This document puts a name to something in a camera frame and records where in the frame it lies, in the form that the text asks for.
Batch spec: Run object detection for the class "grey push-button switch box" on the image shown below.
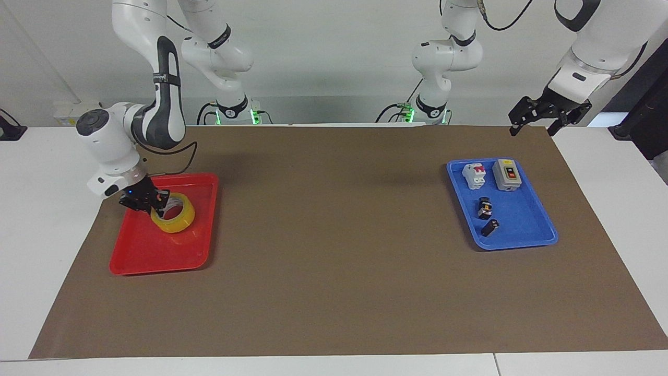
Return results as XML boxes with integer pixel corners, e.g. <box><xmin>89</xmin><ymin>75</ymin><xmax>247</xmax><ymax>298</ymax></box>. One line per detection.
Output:
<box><xmin>492</xmin><ymin>159</ymin><xmax>523</xmax><ymax>192</ymax></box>

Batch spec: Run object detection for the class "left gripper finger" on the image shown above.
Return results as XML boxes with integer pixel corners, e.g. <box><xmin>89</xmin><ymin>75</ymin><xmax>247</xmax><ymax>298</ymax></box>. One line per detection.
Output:
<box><xmin>508</xmin><ymin>96</ymin><xmax>549</xmax><ymax>137</ymax></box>
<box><xmin>546</xmin><ymin>103</ymin><xmax>593</xmax><ymax>138</ymax></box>

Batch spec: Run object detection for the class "yellow tape roll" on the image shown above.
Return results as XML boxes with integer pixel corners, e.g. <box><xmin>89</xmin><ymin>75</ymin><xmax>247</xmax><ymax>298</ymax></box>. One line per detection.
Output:
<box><xmin>150</xmin><ymin>192</ymin><xmax>196</xmax><ymax>234</ymax></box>

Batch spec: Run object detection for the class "white and red circuit breaker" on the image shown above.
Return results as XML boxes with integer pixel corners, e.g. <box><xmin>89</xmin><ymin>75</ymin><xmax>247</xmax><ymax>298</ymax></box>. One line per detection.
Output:
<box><xmin>462</xmin><ymin>162</ymin><xmax>487</xmax><ymax>191</ymax></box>

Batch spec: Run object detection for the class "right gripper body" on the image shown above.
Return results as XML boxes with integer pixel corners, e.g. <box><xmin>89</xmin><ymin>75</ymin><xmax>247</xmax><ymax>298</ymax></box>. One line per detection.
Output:
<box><xmin>118</xmin><ymin>177</ymin><xmax>157</xmax><ymax>213</ymax></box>

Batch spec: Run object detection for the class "red plastic tray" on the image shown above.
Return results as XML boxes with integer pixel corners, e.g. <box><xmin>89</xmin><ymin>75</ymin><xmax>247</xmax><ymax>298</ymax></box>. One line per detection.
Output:
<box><xmin>109</xmin><ymin>173</ymin><xmax>219</xmax><ymax>276</ymax></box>

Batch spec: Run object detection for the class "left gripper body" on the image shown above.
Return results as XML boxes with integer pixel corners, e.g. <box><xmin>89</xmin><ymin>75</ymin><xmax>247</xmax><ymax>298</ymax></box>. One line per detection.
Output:
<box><xmin>540</xmin><ymin>86</ymin><xmax>593</xmax><ymax>114</ymax></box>

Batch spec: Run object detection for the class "black cable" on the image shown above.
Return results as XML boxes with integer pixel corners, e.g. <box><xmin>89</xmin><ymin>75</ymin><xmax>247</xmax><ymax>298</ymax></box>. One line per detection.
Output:
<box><xmin>196</xmin><ymin>101</ymin><xmax>220</xmax><ymax>126</ymax></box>
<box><xmin>375</xmin><ymin>102</ymin><xmax>415</xmax><ymax>124</ymax></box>
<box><xmin>481</xmin><ymin>0</ymin><xmax>534</xmax><ymax>32</ymax></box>
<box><xmin>138</xmin><ymin>140</ymin><xmax>198</xmax><ymax>176</ymax></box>

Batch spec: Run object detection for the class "black stand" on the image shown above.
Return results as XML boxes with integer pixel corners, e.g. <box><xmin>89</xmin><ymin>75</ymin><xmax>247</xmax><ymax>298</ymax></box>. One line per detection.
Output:
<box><xmin>607</xmin><ymin>38</ymin><xmax>668</xmax><ymax>161</ymax></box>
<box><xmin>0</xmin><ymin>108</ymin><xmax>28</xmax><ymax>142</ymax></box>

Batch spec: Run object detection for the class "blue plastic tray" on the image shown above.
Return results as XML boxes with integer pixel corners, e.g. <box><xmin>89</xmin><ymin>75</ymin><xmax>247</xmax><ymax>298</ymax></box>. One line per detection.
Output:
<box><xmin>446</xmin><ymin>158</ymin><xmax>559</xmax><ymax>251</ymax></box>

